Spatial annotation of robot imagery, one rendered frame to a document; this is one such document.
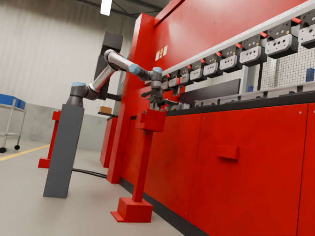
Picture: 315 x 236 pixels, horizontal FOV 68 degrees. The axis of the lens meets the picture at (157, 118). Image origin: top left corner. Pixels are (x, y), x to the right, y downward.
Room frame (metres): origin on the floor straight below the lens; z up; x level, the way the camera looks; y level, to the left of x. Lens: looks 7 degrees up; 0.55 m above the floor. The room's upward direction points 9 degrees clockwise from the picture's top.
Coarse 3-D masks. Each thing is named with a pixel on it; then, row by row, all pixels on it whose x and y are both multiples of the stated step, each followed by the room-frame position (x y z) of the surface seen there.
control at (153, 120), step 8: (152, 112) 1.71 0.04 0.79; (160, 112) 1.74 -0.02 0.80; (136, 120) 1.86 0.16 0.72; (144, 120) 1.79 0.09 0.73; (152, 120) 1.72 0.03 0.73; (160, 120) 1.75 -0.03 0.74; (136, 128) 1.84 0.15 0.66; (144, 128) 1.70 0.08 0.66; (152, 128) 1.72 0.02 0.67; (160, 128) 1.75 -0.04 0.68
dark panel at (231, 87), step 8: (232, 80) 2.32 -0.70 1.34; (240, 80) 2.24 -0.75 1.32; (200, 88) 2.83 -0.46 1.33; (208, 88) 2.68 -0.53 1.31; (216, 88) 2.54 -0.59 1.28; (224, 88) 2.42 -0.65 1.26; (232, 88) 2.31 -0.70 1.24; (184, 96) 3.15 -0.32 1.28; (192, 96) 2.97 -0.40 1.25; (200, 96) 2.80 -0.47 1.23; (208, 96) 2.66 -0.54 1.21; (216, 96) 2.53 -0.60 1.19
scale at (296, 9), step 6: (312, 0) 1.08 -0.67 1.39; (300, 6) 1.13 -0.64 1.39; (306, 6) 1.11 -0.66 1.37; (288, 12) 1.20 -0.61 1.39; (294, 12) 1.16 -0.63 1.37; (276, 18) 1.26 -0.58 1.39; (264, 24) 1.34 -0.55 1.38; (252, 30) 1.42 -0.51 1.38; (240, 36) 1.51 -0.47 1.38; (222, 42) 1.69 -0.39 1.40; (228, 42) 1.62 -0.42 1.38; (210, 48) 1.81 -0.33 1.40; (216, 48) 1.74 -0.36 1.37; (198, 54) 1.97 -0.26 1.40; (186, 60) 2.15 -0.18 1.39; (174, 66) 2.35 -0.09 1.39; (162, 72) 2.61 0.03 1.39
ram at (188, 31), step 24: (192, 0) 2.21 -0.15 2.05; (216, 0) 1.83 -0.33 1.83; (240, 0) 1.56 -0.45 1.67; (264, 0) 1.36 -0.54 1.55; (288, 0) 1.20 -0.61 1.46; (168, 24) 2.66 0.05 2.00; (192, 24) 2.14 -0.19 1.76; (216, 24) 1.79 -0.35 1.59; (240, 24) 1.53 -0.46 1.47; (168, 48) 2.56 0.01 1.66; (192, 48) 2.08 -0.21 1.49; (168, 72) 2.46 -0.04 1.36
